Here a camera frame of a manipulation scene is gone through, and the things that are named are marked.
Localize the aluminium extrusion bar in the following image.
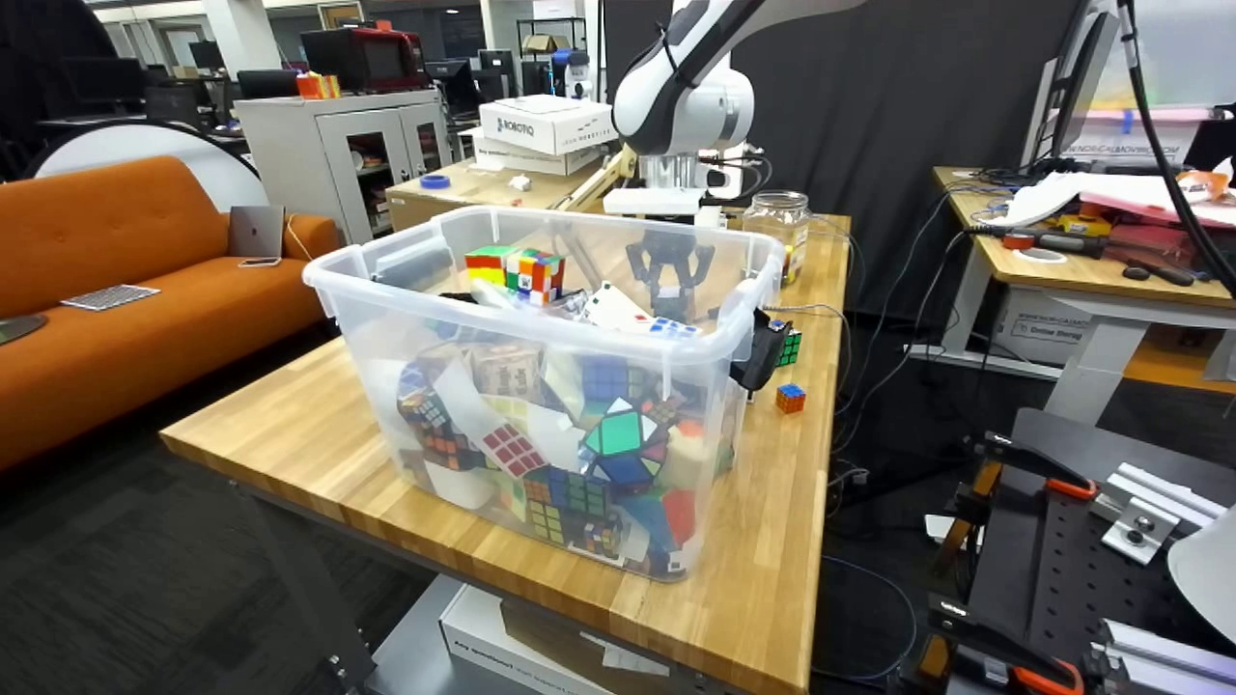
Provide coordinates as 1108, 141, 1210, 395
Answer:
1095, 459, 1227, 570

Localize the white cube with blue dots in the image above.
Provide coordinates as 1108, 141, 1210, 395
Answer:
575, 282, 707, 343

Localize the dark multicolor Rubik's cube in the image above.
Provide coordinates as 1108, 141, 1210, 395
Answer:
399, 370, 475, 467

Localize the white printed cardboard box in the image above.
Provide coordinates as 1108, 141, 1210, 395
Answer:
475, 92, 617, 161

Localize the white round chair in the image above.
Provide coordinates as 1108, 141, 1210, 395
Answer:
35, 119, 271, 215

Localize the red pink folder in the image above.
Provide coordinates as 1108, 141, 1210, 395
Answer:
1076, 190, 1236, 274

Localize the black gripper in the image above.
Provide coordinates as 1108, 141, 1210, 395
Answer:
627, 229, 718, 323

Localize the large computer monitor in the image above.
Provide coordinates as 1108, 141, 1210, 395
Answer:
1020, 0, 1236, 177

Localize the orange sofa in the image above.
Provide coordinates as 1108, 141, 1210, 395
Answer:
0, 155, 346, 476

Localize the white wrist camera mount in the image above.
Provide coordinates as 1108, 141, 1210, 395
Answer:
600, 185, 707, 221

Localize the black orange clamp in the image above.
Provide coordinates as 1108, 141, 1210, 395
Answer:
967, 427, 1106, 512
922, 601, 1092, 695

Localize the silver laptop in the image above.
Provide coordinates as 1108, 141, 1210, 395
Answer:
229, 202, 288, 271

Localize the cardboard box with labels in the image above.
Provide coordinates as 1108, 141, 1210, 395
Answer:
436, 579, 725, 695

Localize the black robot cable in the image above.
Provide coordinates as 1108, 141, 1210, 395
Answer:
1115, 0, 1236, 300

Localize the red white Rubik's cube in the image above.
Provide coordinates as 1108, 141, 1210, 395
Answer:
480, 421, 553, 482

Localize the white glass-door cabinet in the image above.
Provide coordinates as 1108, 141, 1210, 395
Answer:
232, 86, 456, 246

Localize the white box under desk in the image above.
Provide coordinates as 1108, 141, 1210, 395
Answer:
989, 282, 1123, 370

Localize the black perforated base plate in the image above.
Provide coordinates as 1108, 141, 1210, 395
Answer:
963, 404, 1236, 670

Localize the small orange container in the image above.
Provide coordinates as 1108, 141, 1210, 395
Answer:
292, 71, 346, 105

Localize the green dark Rubik's cube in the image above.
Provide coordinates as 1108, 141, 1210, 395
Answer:
517, 476, 578, 553

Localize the dark round plate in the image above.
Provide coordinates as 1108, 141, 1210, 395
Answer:
0, 309, 53, 349

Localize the gray flat booklet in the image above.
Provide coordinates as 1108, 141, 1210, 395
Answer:
59, 282, 167, 318

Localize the rainbow striped puzzle cube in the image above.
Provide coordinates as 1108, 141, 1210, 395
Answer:
458, 243, 571, 309

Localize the white-legged wooden work desk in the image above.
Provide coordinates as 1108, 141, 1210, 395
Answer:
929, 161, 1236, 437

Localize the teal green megaminx puzzle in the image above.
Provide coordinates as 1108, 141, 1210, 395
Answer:
575, 396, 673, 493

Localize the white paper stack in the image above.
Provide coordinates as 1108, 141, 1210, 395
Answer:
982, 168, 1095, 235

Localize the flat white box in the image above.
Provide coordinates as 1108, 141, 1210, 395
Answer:
472, 134, 609, 180

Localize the wooden desk lamp gray shade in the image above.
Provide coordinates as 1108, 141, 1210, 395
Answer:
559, 141, 645, 215

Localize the black red machine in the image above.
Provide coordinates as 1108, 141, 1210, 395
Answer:
302, 19, 436, 95

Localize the clear plastic storage bin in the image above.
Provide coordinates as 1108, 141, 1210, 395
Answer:
299, 206, 792, 585

